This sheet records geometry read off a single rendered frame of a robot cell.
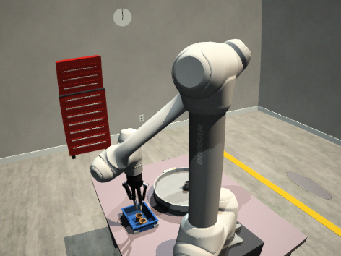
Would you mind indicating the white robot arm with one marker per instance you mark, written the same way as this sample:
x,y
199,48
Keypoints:
x,y
205,74

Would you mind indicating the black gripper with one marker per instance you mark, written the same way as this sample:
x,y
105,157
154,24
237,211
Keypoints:
x,y
135,182

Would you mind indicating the blue crate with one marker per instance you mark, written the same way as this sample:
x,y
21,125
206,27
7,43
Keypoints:
x,y
129,213

